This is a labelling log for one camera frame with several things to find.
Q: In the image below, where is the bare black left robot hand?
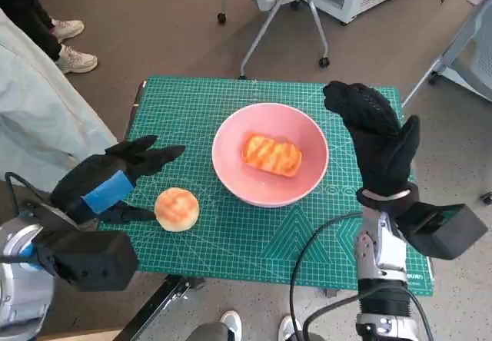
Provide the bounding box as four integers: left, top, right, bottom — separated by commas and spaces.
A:
49, 135, 187, 227

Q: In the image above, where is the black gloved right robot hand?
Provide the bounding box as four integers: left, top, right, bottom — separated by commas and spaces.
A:
322, 81, 421, 198

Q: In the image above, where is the round toy bread bun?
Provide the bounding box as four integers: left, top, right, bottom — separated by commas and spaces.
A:
154, 187, 201, 233

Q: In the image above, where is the rectangular toy toast bread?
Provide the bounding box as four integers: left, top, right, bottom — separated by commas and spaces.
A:
241, 133, 304, 177

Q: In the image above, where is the pink bowl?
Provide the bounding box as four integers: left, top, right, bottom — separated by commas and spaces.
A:
211, 102, 330, 208

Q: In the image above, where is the person in light clothing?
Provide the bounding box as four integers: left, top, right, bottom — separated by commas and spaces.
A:
0, 8, 118, 194

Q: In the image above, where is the black folding table leg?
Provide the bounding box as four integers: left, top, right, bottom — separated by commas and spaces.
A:
122, 274, 207, 341

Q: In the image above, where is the green cutting mat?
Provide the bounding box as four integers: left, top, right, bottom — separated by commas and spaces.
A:
98, 74, 435, 290

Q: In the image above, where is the person in black trousers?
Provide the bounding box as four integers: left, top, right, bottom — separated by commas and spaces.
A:
0, 0, 98, 75

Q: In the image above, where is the person with white shoes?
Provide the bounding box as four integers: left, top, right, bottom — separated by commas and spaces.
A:
188, 310, 308, 341

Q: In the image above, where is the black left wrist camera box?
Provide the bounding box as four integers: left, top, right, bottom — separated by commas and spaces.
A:
36, 230, 139, 292

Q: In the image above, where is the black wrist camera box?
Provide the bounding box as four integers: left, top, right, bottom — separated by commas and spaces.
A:
397, 200, 489, 260
36, 230, 139, 292

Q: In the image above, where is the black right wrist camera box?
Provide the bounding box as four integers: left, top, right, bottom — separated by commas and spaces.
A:
397, 200, 489, 260

